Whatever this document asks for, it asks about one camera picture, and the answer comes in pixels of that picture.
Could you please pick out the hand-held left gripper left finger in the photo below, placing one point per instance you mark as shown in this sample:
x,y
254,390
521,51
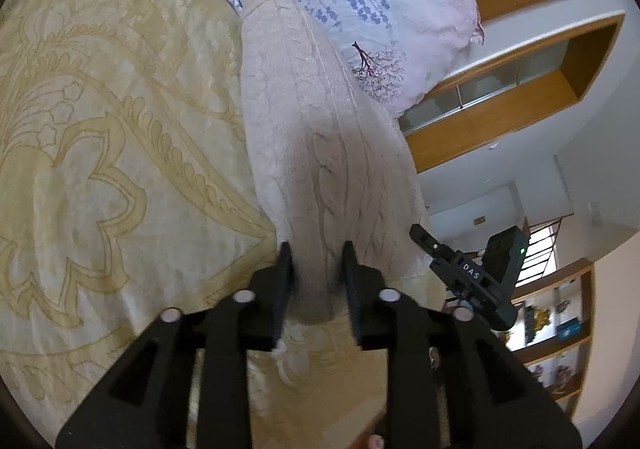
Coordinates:
x,y
284,279

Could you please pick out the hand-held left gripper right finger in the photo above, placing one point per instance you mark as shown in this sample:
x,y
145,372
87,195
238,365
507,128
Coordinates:
x,y
351,284

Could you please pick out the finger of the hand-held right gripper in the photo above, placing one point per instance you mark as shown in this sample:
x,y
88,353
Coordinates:
x,y
427,244

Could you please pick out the cream blanket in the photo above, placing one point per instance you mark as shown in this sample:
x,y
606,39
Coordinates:
x,y
310,129

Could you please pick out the stair railing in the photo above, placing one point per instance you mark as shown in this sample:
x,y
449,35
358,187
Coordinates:
x,y
550,223

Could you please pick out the wooden headboard with glass panels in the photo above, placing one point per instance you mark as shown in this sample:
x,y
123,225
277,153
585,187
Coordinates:
x,y
500,124

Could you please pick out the person's foot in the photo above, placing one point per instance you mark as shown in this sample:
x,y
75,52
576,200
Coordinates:
x,y
371,442

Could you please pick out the yellow patterned bed sheet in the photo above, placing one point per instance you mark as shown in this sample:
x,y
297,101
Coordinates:
x,y
100,154

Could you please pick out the wooden wall shelf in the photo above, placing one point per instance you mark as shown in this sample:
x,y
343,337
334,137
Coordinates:
x,y
550,351

